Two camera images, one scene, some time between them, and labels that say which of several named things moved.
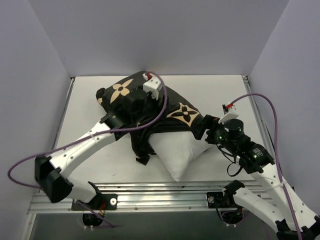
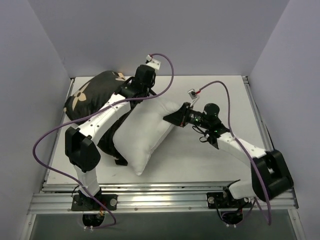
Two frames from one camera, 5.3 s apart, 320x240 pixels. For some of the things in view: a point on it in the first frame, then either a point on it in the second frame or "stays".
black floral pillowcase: [178, 114] -> [89, 91]
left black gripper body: [149, 100] -> [144, 75]
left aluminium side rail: [64, 113] stays
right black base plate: [216, 200] stays
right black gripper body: [208, 128] -> [185, 115]
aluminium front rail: [165, 198] stays
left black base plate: [101, 202] stays
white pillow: [177, 149] -> [142, 130]
